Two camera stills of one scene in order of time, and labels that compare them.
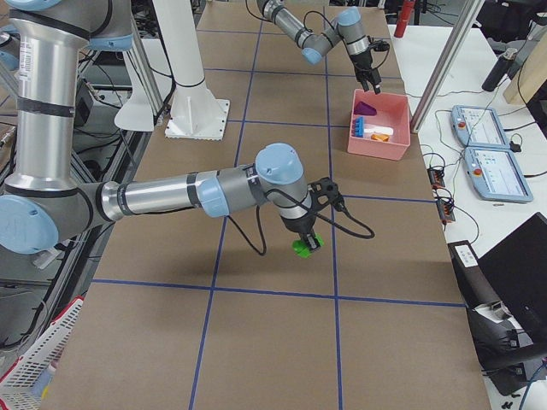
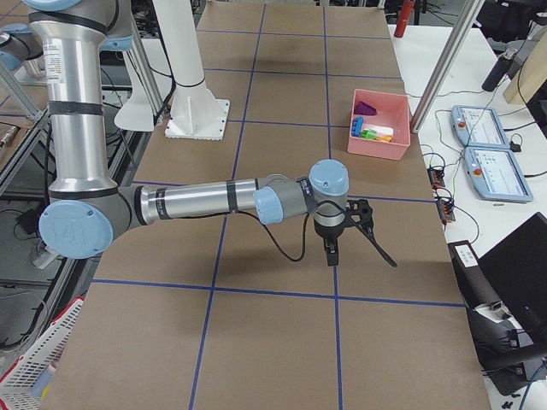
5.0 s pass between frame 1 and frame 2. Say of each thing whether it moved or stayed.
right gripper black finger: moved
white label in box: stayed
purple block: stayed
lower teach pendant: stayed
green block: moved
